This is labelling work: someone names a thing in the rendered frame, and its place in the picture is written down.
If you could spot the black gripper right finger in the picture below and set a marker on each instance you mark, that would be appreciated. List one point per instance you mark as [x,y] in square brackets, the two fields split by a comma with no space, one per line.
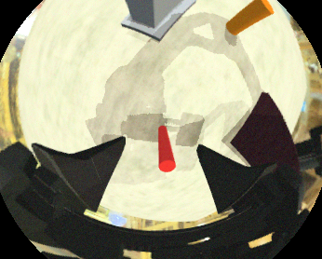
[229,180]

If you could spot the red peg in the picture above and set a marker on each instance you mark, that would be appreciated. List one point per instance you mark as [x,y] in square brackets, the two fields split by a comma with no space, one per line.
[166,160]

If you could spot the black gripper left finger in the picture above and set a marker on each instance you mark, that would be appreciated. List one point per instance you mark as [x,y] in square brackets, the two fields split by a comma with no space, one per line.
[86,172]

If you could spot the orange cylinder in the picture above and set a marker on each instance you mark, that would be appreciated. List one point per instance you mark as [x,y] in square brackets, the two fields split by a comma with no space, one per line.
[254,11]

